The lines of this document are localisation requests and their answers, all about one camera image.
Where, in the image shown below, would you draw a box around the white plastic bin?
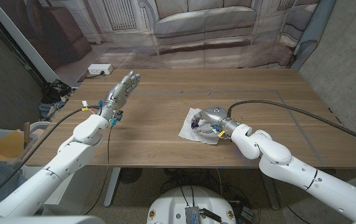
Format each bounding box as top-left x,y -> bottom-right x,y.
0,121 -> 51,162

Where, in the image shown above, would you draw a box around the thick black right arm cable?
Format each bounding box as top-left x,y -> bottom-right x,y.
227,100 -> 356,147

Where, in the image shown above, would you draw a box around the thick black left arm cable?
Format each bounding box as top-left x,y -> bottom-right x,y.
0,105 -> 101,208

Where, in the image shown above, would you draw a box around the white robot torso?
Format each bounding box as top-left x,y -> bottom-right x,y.
146,185 -> 237,224

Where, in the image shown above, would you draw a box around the printed sofa room backdrop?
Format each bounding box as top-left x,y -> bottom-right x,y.
0,0 -> 337,83

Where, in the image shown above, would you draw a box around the orange folder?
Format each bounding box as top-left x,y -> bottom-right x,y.
0,129 -> 25,161

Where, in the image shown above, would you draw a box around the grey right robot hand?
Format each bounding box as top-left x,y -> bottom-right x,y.
190,106 -> 243,138

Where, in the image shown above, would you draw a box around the black round fan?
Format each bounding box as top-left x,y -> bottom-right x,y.
118,167 -> 143,184

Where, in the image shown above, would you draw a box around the grey rolled backdrop tube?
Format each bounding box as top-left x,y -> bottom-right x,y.
289,0 -> 336,71

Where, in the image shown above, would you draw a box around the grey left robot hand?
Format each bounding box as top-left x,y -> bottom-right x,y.
100,70 -> 141,121

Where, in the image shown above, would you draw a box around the white diagonal frame beam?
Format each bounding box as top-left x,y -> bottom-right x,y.
0,0 -> 57,83

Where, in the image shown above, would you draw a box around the grey finned electronics module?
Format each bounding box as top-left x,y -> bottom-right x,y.
185,205 -> 201,224

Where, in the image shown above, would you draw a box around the white power strip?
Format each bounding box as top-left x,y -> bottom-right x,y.
88,63 -> 114,75

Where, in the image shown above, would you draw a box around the wooden stick handle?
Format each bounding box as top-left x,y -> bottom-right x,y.
24,122 -> 31,147

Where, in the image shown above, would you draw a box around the white table leg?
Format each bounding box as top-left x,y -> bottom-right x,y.
103,167 -> 121,208

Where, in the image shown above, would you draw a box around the pile of dark bags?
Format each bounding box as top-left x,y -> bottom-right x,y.
39,79 -> 73,121

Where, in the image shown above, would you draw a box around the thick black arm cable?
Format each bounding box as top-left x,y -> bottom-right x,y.
0,105 -> 101,208
227,100 -> 356,147

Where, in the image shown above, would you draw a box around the grey table leg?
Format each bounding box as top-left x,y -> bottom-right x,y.
263,182 -> 281,210

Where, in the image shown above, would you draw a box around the white tissue paper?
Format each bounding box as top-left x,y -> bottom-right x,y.
178,107 -> 225,146

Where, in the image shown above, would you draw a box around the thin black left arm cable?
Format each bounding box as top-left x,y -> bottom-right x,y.
85,125 -> 111,215

